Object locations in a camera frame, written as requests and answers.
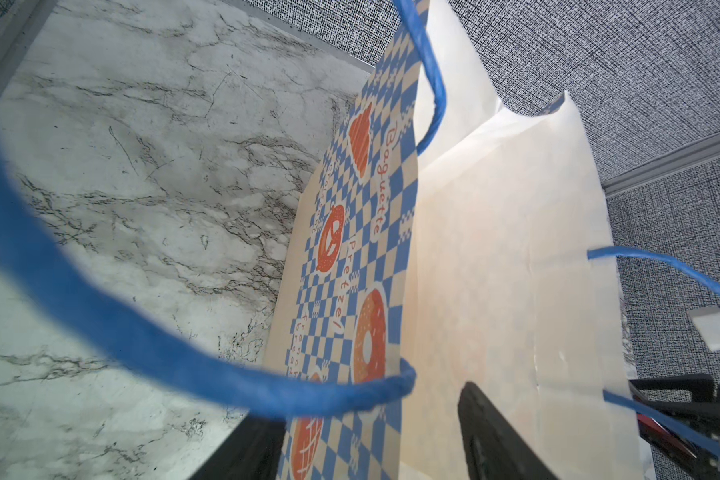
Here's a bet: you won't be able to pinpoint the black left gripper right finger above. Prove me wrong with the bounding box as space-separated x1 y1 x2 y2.
458 382 557 480

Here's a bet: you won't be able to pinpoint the red silicone steel tongs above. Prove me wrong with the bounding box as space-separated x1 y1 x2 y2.
629 383 706 466

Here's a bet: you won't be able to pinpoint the blue checkered paper bag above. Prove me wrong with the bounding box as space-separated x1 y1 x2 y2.
0 1 652 479

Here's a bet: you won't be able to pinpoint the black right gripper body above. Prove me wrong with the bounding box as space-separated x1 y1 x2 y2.
628 373 720 480

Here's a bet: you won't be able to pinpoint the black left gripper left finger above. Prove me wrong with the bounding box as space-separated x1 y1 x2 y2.
190 415 286 480

